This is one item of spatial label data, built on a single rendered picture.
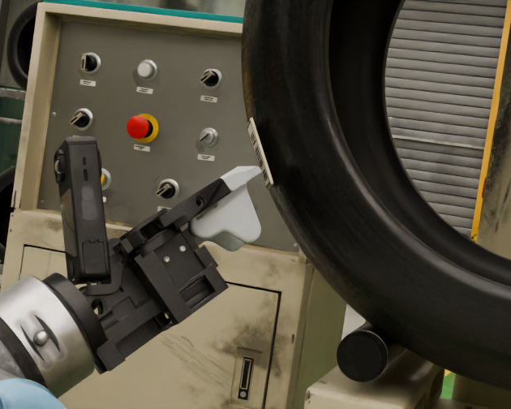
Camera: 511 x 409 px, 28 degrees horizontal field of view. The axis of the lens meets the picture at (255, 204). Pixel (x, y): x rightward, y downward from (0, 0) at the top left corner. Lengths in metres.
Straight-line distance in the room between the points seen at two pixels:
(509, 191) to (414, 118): 9.25
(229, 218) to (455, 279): 0.19
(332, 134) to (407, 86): 9.68
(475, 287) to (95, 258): 0.30
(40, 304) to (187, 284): 0.12
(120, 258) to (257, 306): 0.89
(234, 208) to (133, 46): 1.00
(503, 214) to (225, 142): 0.64
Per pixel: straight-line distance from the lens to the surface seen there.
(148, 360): 1.75
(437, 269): 0.84
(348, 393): 0.92
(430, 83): 10.47
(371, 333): 0.90
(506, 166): 1.25
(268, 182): 0.88
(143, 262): 0.79
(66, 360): 0.76
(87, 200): 0.79
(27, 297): 0.76
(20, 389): 0.61
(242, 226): 0.84
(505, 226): 1.25
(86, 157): 0.80
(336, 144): 0.85
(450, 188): 10.35
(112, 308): 0.80
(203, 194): 0.81
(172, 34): 1.79
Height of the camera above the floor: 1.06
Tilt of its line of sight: 3 degrees down
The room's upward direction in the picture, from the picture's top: 8 degrees clockwise
